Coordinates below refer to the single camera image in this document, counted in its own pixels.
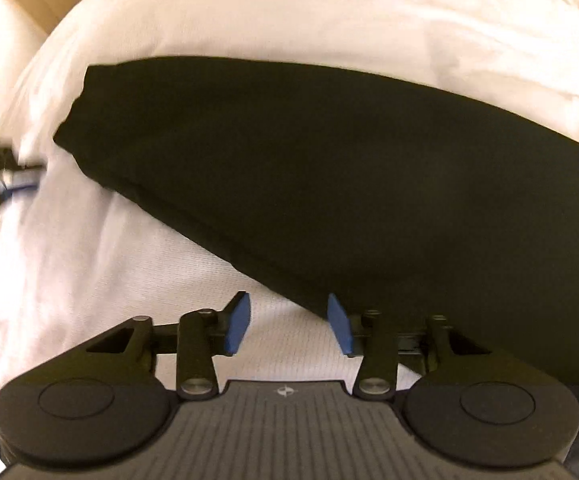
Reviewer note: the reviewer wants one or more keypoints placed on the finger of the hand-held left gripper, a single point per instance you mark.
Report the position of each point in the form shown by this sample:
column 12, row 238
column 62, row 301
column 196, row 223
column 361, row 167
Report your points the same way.
column 19, row 185

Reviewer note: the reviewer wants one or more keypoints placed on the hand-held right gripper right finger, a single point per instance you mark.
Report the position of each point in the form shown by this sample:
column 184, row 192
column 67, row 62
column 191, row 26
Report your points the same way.
column 339, row 326

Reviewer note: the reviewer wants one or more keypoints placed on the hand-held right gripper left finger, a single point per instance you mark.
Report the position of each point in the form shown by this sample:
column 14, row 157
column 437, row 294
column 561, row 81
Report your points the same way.
column 237, row 324

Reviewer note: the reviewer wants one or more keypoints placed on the black garment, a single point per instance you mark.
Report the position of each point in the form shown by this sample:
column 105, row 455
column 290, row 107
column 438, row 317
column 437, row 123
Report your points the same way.
column 329, row 175

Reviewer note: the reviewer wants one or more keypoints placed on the white bed sheet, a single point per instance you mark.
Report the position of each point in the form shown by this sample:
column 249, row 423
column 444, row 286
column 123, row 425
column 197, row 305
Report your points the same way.
column 369, row 15

